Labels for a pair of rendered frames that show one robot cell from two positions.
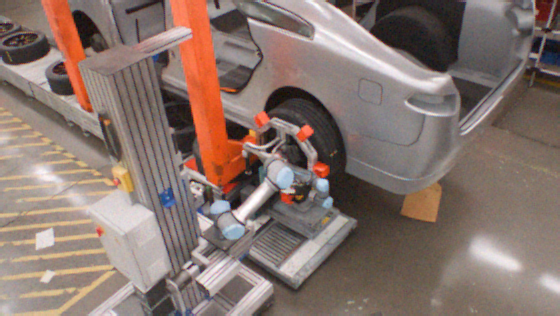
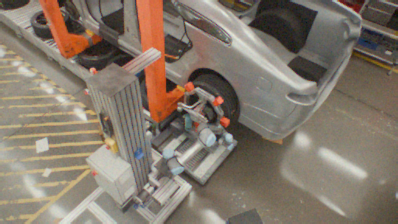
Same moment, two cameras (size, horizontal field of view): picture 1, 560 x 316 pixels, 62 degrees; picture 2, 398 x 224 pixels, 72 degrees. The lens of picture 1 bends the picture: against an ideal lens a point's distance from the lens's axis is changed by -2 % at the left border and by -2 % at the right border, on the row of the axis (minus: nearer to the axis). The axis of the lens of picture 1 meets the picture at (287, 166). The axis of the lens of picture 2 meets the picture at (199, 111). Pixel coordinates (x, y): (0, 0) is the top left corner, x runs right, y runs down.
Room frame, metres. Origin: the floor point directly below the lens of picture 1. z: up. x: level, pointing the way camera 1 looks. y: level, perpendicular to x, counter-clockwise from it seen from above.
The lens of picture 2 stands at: (0.63, 0.37, 3.33)
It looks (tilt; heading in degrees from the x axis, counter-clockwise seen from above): 49 degrees down; 351
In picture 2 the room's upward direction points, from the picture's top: 5 degrees clockwise
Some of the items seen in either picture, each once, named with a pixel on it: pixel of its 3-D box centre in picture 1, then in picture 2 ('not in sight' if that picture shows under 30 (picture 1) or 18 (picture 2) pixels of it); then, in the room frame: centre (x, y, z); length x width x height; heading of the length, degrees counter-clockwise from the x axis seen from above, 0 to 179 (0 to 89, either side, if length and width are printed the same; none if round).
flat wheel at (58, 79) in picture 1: (75, 74); (52, 23); (5.34, 2.55, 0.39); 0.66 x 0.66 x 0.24
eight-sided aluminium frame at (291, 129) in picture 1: (285, 154); (202, 109); (2.78, 0.00, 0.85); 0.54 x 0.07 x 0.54; 48
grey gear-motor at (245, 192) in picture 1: (264, 195); (183, 124); (3.02, 0.21, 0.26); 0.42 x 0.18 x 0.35; 138
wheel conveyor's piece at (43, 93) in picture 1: (83, 90); (58, 34); (5.27, 2.48, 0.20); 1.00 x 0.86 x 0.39; 48
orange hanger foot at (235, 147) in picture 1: (246, 142); (176, 93); (3.20, 0.32, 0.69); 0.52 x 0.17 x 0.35; 138
